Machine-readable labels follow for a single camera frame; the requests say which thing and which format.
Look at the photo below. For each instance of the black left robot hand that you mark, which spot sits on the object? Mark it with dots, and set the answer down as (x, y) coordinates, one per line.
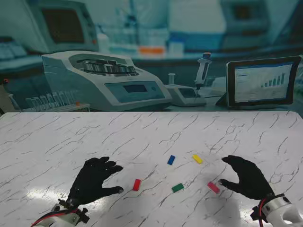
(90, 179)

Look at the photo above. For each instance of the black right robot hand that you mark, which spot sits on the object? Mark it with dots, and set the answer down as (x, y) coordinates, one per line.
(253, 182)

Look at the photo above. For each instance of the pink domino block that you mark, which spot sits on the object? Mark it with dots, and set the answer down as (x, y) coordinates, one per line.
(213, 187)

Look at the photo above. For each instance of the red domino block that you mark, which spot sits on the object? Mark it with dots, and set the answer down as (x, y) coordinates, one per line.
(136, 185)

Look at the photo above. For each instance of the green domino block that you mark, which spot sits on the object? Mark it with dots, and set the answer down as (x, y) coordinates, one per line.
(178, 187)

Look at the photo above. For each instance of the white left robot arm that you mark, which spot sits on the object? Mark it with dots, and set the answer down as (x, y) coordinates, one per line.
(68, 217)

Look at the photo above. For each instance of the yellow domino block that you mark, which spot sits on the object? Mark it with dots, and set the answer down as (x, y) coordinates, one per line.
(197, 159)

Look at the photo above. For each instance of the blue domino block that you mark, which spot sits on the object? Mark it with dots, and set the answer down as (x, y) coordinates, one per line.
(171, 160)

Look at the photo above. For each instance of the printed laboratory backdrop banner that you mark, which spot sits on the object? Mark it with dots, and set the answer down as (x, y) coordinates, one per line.
(151, 47)

